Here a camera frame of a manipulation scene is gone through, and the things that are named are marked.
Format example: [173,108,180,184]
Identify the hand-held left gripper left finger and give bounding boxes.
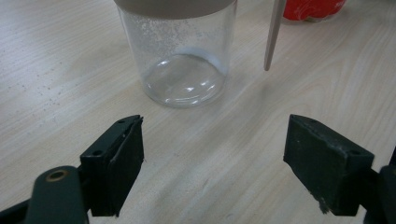
[79,114,146,217]

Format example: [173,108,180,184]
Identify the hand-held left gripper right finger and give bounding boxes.
[283,113,375,217]

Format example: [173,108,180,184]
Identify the glass jar with beige rim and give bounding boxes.
[113,0,238,109]

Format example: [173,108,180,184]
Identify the clear jar lid beige strap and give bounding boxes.
[263,0,287,72]

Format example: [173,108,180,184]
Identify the red and white packet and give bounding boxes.
[282,0,347,22]

